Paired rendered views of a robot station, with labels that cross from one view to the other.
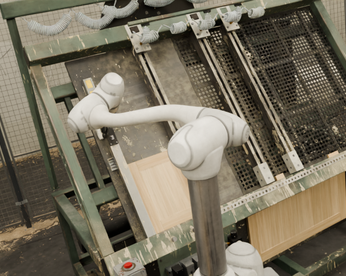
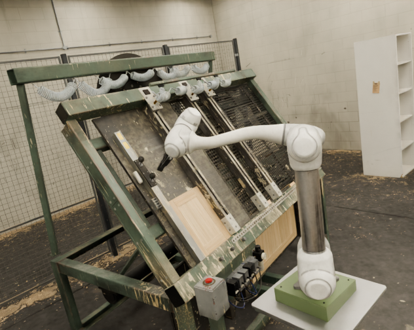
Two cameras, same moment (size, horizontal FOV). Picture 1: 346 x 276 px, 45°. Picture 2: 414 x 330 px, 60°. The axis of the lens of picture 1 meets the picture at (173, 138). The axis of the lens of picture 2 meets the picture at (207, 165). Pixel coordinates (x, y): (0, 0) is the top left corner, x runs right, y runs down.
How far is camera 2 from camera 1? 0.95 m
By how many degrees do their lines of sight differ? 25
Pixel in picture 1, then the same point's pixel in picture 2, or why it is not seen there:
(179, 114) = (265, 131)
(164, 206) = (203, 234)
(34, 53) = (71, 108)
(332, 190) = (287, 215)
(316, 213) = (282, 234)
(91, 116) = (190, 140)
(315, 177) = (289, 200)
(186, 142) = (311, 136)
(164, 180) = (197, 213)
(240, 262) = not seen: hidden behind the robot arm
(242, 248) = not seen: hidden behind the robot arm
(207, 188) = (316, 176)
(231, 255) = not seen: hidden behind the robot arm
